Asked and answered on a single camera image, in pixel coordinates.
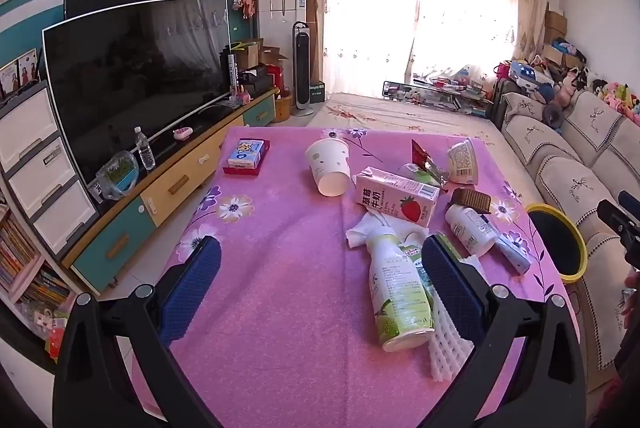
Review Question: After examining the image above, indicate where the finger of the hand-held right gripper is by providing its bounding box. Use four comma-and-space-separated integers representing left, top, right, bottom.
596, 199, 640, 241
618, 190, 640, 215

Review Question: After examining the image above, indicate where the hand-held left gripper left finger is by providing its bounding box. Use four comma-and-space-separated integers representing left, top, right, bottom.
52, 235, 223, 428

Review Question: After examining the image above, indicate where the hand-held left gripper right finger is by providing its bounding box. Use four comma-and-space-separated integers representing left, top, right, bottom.
417, 233, 586, 428

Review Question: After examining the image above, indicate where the green white plastic bottle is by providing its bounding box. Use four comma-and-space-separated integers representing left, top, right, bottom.
367, 233, 437, 354

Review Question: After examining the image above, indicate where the yellow rimmed black bin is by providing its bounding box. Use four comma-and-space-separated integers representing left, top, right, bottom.
525, 203, 588, 285

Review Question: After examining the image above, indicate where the small white bottle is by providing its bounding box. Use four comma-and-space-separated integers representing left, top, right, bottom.
445, 204, 498, 257

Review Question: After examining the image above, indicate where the white foam fruit net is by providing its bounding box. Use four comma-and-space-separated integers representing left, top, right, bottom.
427, 253, 488, 383

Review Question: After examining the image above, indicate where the white tissue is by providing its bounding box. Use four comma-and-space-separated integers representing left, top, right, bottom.
345, 210, 426, 251

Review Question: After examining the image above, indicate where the strawberry milk carton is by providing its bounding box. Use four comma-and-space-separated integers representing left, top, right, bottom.
354, 167, 441, 229

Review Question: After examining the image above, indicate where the green jelly cup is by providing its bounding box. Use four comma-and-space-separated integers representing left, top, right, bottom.
397, 163, 441, 189

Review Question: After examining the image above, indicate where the red snack wrapper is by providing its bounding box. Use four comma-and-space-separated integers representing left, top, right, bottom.
411, 139, 451, 187

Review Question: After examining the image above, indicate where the white paper cup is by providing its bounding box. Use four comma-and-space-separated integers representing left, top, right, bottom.
305, 138, 352, 197

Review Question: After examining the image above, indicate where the person's right forearm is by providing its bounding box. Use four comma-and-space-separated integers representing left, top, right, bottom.
614, 300, 640, 381

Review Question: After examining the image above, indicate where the beige sofa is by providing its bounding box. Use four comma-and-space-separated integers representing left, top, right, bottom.
492, 90, 640, 394

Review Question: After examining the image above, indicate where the pink floral tablecloth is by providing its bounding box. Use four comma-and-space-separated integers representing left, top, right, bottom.
127, 125, 581, 428

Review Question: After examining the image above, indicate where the yellow teal television cabinet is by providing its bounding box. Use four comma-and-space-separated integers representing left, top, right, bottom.
70, 88, 278, 296

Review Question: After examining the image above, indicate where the pile of plush toys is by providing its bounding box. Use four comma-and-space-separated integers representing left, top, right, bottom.
590, 78, 640, 126

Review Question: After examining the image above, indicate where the grey neck pillow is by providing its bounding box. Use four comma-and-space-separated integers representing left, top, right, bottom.
541, 102, 566, 126

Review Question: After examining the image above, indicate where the pink plush toy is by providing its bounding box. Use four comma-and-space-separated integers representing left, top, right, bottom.
557, 70, 581, 106

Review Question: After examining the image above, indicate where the flat red box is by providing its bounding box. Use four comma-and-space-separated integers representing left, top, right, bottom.
222, 142, 272, 177

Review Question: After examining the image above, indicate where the glass bowl with greens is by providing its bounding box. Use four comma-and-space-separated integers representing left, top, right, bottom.
94, 150, 140, 203

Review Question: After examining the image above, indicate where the colourful packet stack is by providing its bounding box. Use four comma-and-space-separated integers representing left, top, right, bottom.
30, 303, 71, 359

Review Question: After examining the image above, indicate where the clear water bottle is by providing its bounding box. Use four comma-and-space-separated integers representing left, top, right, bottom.
133, 126, 157, 172

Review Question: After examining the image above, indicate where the blue white card box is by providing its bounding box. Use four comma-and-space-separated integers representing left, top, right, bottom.
227, 139, 266, 169

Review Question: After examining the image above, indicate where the blue star print bag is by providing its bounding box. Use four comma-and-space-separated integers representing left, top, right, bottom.
509, 60, 551, 91

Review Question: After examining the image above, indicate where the bookshelf with books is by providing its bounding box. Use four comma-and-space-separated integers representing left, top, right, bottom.
0, 203, 71, 303

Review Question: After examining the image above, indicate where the white floral bed sheet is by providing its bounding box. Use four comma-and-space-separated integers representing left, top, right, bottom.
305, 92, 538, 209

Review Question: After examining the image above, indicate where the cluttered glass coffee table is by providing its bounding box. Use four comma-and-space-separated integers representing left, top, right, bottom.
382, 75, 496, 116

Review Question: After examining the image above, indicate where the white drawer unit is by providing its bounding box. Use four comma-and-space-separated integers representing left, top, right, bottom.
0, 80, 101, 261

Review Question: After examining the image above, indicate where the wooden bucket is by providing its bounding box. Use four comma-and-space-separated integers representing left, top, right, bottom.
272, 90, 293, 125

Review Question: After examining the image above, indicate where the large curved television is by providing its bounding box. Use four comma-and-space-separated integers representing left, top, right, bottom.
41, 0, 233, 186

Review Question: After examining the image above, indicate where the red bag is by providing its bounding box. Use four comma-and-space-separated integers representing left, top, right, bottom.
267, 65, 286, 94

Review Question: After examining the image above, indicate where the open cardboard box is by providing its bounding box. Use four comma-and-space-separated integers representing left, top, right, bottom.
232, 38, 265, 69
260, 45, 288, 68

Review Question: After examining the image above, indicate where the black tower fan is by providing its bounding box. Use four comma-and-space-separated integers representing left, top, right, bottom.
291, 21, 316, 117

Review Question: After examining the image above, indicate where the sheer embroidered curtain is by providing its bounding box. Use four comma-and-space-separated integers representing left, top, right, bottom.
305, 0, 553, 103

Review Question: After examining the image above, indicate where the white standing air conditioner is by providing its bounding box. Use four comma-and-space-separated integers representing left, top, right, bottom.
256, 0, 310, 109

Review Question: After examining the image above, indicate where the photo frame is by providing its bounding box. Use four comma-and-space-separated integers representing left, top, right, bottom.
17, 48, 41, 86

